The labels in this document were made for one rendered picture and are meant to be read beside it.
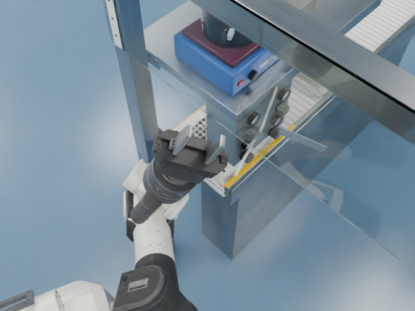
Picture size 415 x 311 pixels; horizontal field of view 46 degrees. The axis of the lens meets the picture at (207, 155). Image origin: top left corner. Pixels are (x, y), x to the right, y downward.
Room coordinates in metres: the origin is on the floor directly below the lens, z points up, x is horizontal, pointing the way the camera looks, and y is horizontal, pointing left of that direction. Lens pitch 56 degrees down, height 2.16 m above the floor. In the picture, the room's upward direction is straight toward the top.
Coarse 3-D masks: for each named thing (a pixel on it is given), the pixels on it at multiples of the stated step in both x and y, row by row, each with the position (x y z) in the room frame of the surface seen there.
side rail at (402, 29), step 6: (414, 18) 1.54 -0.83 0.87; (408, 24) 1.50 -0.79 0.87; (402, 30) 1.47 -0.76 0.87; (390, 36) 1.43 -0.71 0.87; (396, 36) 1.44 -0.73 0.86; (384, 42) 1.40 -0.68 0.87; (390, 42) 1.41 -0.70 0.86; (378, 48) 1.37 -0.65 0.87; (384, 48) 1.38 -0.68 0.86; (378, 54) 1.35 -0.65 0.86; (258, 162) 0.86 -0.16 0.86; (252, 168) 0.83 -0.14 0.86; (246, 174) 0.82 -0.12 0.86; (240, 180) 0.80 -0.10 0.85; (234, 186) 0.77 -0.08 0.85; (228, 192) 0.76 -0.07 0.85
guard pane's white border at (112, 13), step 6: (108, 0) 0.91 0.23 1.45; (108, 6) 0.92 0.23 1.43; (108, 12) 0.92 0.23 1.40; (114, 12) 0.91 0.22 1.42; (114, 18) 0.91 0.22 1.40; (114, 24) 0.91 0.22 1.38; (114, 30) 0.92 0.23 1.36; (114, 36) 0.92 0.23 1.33; (114, 42) 0.92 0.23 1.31; (120, 42) 0.90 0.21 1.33; (120, 48) 0.91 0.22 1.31
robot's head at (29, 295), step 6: (18, 294) 0.27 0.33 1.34; (24, 294) 0.27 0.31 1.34; (30, 294) 0.27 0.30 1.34; (6, 300) 0.26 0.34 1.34; (12, 300) 0.26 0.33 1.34; (18, 300) 0.26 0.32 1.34; (30, 300) 0.26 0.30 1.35; (0, 306) 0.25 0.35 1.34; (6, 306) 0.25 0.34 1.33; (12, 306) 0.25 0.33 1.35; (18, 306) 0.25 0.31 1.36; (24, 306) 0.25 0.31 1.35
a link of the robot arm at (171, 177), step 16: (160, 144) 0.44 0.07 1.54; (192, 144) 0.46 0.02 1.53; (208, 144) 0.46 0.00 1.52; (160, 160) 0.42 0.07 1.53; (176, 160) 0.42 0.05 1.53; (192, 160) 0.43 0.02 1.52; (224, 160) 0.44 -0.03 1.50; (160, 176) 0.44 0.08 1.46; (176, 176) 0.43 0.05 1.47; (192, 176) 0.42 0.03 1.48; (208, 176) 0.42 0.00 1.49; (160, 192) 0.42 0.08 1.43; (176, 192) 0.41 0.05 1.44
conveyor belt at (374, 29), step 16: (384, 0) 1.69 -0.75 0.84; (400, 0) 1.69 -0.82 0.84; (368, 16) 1.59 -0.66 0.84; (384, 16) 1.59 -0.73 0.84; (400, 16) 1.59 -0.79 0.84; (352, 32) 1.50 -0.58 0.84; (368, 32) 1.50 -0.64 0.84; (384, 32) 1.50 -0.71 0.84; (368, 48) 1.41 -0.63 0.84; (224, 192) 0.77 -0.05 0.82
